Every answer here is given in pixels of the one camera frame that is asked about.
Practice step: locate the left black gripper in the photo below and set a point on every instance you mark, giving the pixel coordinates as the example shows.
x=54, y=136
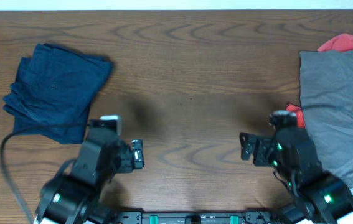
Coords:
x=127, y=154

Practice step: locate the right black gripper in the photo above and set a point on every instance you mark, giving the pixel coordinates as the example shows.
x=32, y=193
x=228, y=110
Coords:
x=263, y=144

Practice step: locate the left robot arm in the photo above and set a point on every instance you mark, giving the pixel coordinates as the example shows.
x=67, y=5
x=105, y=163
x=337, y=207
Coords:
x=73, y=195

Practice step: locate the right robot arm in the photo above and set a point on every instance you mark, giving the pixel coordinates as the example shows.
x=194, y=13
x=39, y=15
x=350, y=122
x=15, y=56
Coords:
x=318, y=195

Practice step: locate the folded navy shorts left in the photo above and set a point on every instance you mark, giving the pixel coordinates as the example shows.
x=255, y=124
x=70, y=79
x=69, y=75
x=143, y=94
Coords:
x=53, y=91

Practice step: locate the grey t-shirt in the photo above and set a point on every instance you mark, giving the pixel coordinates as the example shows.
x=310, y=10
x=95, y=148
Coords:
x=338, y=109

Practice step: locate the red garment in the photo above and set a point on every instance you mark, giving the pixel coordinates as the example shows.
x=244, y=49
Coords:
x=344, y=42

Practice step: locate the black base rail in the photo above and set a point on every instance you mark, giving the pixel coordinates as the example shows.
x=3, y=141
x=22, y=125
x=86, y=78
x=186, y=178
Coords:
x=249, y=217

